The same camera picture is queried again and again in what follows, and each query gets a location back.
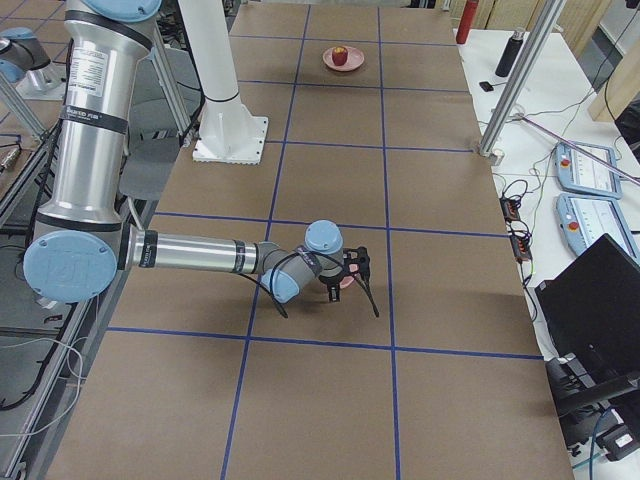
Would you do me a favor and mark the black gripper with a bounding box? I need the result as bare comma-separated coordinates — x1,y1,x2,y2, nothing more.
325,246,370,303

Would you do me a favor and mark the pink bowl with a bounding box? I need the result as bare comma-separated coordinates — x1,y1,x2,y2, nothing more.
340,264,358,289

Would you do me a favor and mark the red apple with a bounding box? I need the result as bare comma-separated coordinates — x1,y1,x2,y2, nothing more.
331,46,349,67

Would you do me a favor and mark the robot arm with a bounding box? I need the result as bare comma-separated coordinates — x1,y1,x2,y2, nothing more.
1,27,66,101
23,1,370,305

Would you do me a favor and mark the pink plate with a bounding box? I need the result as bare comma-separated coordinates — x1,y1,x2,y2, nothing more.
322,45,365,72

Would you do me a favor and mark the orange black connector hub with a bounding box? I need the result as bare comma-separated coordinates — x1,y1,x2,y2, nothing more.
500,198,521,223

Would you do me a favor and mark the black monitor stand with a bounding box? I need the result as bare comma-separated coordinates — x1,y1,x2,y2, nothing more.
545,354,639,418

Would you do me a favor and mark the black laptop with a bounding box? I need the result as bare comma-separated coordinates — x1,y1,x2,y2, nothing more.
535,234,639,372

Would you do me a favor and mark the small black device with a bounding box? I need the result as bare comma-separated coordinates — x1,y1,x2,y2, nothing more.
479,81,494,92

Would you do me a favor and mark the lower teach pendant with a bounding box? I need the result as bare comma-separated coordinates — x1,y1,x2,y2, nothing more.
555,193,639,261

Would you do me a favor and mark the teach pendant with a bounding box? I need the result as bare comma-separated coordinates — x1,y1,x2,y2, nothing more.
555,142,622,199
555,193,639,261

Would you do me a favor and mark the upper teach pendant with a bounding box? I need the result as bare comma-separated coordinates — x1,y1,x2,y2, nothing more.
555,142,622,199

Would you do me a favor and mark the black water bottle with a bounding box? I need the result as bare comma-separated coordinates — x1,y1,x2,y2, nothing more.
495,27,525,78

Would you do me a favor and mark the red water bottle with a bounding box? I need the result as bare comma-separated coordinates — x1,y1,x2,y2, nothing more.
456,0,479,45

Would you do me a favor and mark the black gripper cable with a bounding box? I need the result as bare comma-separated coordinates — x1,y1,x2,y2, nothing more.
254,249,380,320

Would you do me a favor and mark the white pedestal base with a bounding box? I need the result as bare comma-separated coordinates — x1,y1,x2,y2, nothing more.
179,0,269,165

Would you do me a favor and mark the aluminium frame post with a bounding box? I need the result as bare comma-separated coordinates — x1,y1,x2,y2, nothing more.
478,0,566,166

